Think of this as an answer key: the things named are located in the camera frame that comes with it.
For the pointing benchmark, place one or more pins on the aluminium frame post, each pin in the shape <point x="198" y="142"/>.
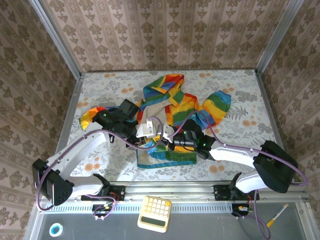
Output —
<point x="277" y="35"/>
<point x="57" y="42"/>

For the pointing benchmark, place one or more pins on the yellow white pen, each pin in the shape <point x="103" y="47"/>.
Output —
<point x="276" y="216"/>

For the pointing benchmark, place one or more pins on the blue white tape roll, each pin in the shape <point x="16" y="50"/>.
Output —
<point x="55" y="229"/>

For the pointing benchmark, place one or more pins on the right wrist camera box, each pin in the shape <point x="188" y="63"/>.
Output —
<point x="169" y="130"/>

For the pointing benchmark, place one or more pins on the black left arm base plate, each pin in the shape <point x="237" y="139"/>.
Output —
<point x="117" y="193"/>

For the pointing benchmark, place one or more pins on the cream yellow calculator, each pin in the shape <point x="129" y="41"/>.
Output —
<point x="155" y="215"/>

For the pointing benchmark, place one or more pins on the rainbow striped zip jacket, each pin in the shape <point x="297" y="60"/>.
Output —
<point x="182" y="105"/>

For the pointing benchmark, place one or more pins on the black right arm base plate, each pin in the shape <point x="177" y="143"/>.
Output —
<point x="221" y="193"/>

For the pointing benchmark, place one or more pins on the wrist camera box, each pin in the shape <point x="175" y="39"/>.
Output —
<point x="147" y="128"/>
<point x="169" y="130"/>

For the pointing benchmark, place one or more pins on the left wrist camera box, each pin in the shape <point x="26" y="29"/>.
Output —
<point x="147" y="128"/>

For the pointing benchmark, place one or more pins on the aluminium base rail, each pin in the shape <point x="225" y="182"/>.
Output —
<point x="170" y="191"/>

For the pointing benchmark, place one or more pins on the aluminium table side rail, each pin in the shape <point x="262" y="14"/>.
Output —
<point x="68" y="112"/>
<point x="268" y="107"/>

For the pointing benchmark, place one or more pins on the floral leaf print tablecloth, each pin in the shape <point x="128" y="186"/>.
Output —
<point x="237" y="125"/>

